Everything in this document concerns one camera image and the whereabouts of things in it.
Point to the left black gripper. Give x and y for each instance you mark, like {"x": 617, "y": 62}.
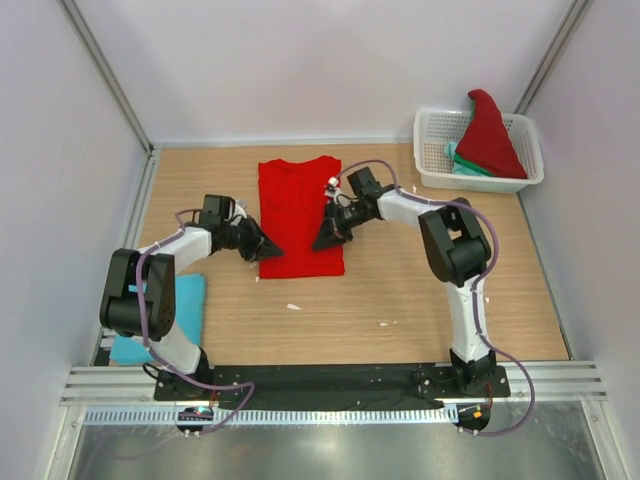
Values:
{"x": 265, "y": 249}

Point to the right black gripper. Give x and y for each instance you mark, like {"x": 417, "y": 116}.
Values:
{"x": 333, "y": 230}

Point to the bright red t shirt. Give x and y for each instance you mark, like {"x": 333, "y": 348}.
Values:
{"x": 292, "y": 200}

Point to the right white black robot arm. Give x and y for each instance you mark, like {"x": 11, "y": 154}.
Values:
{"x": 457, "y": 252}

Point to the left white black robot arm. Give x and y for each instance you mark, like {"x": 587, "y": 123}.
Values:
{"x": 139, "y": 295}

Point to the folded light blue t shirt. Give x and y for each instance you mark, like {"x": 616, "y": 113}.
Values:
{"x": 190, "y": 292}

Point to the white plastic basket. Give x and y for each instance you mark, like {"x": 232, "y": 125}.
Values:
{"x": 433, "y": 129}

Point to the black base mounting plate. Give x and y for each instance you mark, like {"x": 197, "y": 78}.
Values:
{"x": 358, "y": 387}

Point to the mint t shirt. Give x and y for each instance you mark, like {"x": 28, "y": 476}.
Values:
{"x": 460, "y": 166}

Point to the dark red t shirt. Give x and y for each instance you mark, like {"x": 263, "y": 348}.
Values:
{"x": 506, "y": 159}

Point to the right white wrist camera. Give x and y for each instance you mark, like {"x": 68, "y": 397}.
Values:
{"x": 332, "y": 189}

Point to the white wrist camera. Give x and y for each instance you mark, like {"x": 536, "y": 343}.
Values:
{"x": 332, "y": 189}
{"x": 237, "y": 211}

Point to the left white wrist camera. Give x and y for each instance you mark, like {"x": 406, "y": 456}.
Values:
{"x": 237, "y": 211}

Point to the white slotted cable duct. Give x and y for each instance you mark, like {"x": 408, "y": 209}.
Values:
{"x": 201, "y": 417}

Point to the aluminium front rail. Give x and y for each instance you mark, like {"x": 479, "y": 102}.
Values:
{"x": 129, "y": 385}

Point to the left aluminium corner post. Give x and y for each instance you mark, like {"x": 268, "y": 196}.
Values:
{"x": 86, "y": 37}

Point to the aluminium corner post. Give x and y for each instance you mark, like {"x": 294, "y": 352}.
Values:
{"x": 569, "y": 25}
{"x": 86, "y": 37}

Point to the right aluminium corner post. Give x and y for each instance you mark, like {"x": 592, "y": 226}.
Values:
{"x": 569, "y": 25}

